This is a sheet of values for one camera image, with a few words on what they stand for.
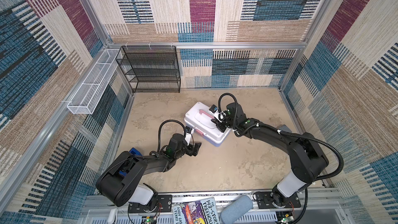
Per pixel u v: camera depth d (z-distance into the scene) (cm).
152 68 111
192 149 79
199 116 92
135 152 84
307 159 45
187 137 79
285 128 97
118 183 44
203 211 70
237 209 70
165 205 73
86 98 71
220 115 76
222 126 78
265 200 73
